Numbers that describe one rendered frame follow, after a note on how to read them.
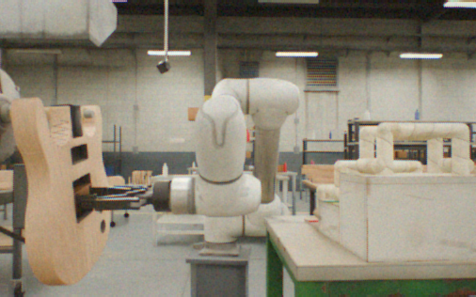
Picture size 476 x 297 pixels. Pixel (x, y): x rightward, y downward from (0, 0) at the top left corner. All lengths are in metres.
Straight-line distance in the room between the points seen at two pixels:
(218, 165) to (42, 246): 0.37
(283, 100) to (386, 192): 0.61
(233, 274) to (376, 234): 0.93
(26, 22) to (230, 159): 0.51
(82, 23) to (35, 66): 13.16
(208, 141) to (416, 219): 0.44
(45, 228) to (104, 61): 12.38
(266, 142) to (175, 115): 10.82
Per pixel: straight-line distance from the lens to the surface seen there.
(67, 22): 0.83
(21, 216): 1.24
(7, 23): 0.88
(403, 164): 0.95
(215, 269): 1.56
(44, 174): 0.75
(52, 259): 0.76
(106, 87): 12.81
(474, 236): 0.86
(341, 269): 0.72
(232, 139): 0.67
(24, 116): 0.72
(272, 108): 1.24
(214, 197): 0.75
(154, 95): 12.32
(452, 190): 0.82
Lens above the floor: 1.14
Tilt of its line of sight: 1 degrees up
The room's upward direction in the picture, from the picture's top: straight up
